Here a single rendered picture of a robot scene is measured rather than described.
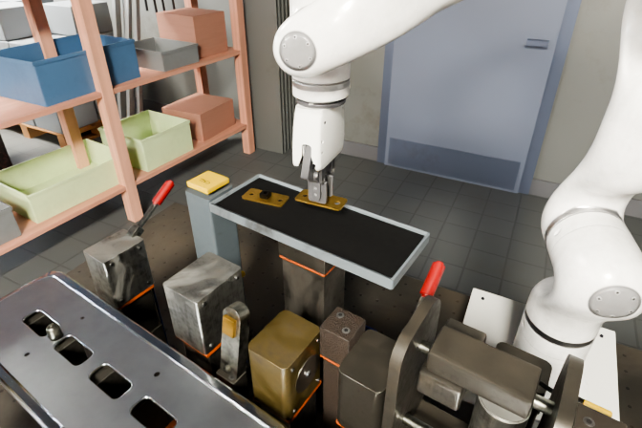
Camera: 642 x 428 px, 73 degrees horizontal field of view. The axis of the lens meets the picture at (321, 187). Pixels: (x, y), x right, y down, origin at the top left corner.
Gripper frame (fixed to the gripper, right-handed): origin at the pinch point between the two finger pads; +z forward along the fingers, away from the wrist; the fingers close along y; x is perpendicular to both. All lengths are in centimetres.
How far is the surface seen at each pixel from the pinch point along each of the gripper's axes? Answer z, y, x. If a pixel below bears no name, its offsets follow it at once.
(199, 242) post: 20.5, -0.1, -28.7
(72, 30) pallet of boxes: 31, -199, -318
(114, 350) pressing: 22.3, 27.2, -24.6
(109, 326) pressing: 22.3, 23.9, -29.3
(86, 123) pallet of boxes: 107, -185, -313
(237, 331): 14.6, 21.0, -4.0
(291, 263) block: 14.4, 4.1, -3.9
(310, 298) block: 20.7, 4.7, 0.2
